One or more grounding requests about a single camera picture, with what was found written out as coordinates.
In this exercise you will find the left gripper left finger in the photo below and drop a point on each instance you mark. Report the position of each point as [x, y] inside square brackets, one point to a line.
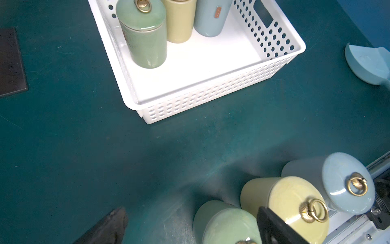
[108, 230]

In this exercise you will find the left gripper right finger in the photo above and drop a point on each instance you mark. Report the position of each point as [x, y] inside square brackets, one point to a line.
[273, 230]

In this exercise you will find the yellow canister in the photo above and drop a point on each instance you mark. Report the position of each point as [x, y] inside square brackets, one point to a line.
[180, 19]
[295, 200]

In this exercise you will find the white perforated plastic basket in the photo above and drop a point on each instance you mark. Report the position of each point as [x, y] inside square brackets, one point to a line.
[256, 41]

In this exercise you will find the light blue dustpan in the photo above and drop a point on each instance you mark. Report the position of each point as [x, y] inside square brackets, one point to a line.
[371, 65]

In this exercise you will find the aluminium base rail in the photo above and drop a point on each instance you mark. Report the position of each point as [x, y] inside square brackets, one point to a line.
[372, 227]

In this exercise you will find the dark tree base plate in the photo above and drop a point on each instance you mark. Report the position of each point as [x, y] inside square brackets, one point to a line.
[13, 78]

